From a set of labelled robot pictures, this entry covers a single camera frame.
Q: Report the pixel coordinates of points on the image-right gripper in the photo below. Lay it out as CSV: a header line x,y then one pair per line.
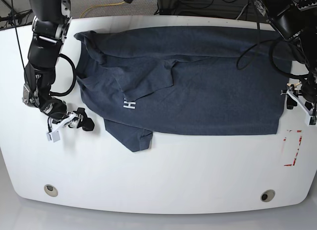
x,y
309,92

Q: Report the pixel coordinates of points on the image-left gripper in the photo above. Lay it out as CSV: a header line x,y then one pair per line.
x,y
56,110

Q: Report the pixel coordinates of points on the dark blue T-shirt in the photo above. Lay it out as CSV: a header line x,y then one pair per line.
x,y
180,80

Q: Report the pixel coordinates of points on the red tape rectangle marking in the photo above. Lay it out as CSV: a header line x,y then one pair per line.
x,y
291,146

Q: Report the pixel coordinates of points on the black tripod legs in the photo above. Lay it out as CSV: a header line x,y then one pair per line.
x,y
14,17

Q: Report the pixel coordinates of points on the left table cable grommet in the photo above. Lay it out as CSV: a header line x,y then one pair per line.
x,y
50,190

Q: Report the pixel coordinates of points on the table cable grommet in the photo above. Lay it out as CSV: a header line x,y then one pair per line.
x,y
50,190
267,196

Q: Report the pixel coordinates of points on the right table cable grommet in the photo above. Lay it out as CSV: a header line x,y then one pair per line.
x,y
267,196

